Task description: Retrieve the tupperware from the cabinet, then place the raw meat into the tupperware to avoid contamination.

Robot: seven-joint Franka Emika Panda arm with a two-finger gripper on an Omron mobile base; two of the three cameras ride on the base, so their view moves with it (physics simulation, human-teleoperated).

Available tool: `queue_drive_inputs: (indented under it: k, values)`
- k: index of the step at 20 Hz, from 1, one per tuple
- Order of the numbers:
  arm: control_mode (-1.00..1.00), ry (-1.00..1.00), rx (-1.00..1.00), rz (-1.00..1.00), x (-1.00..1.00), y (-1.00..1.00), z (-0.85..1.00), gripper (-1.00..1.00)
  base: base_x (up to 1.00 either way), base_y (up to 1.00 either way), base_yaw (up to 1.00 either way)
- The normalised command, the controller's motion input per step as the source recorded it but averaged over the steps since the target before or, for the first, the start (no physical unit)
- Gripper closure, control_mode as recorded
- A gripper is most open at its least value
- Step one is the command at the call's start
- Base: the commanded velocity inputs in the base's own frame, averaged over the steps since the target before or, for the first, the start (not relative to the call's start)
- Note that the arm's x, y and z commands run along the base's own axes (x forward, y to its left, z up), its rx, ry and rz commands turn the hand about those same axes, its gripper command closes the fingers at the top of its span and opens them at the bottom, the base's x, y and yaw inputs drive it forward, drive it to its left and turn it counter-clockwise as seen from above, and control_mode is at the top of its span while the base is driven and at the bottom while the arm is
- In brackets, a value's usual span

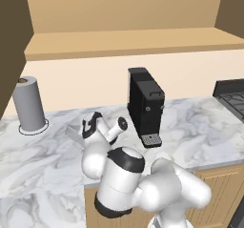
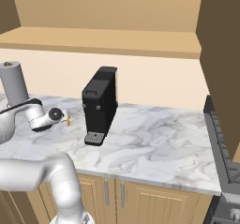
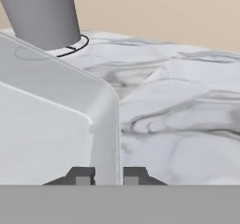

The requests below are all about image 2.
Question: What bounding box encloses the dark brown wall cabinet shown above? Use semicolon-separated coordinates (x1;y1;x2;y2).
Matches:
0;0;22;36

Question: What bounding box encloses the black coffee machine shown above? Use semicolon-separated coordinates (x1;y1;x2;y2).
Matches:
81;66;119;147

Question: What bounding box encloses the grey cabinet door handle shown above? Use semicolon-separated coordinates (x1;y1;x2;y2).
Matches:
119;179;126;210
104;177;111;207

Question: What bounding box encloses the dark grey stove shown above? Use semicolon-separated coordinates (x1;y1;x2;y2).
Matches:
202;94;240;224

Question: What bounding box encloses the grey paper towel roll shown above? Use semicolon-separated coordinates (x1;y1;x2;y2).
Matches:
0;61;31;108

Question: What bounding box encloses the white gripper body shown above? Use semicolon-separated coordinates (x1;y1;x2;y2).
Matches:
60;108;69;122

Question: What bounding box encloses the wooden base cabinet door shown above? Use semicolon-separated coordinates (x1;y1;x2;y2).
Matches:
114;178;205;224
0;189;41;224
38;172;111;224

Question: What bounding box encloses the light wooden wall cabinet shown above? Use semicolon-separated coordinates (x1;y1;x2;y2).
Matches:
0;0;205;60

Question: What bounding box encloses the dark brown tall cabinet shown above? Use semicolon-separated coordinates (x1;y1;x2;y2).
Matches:
195;0;240;164

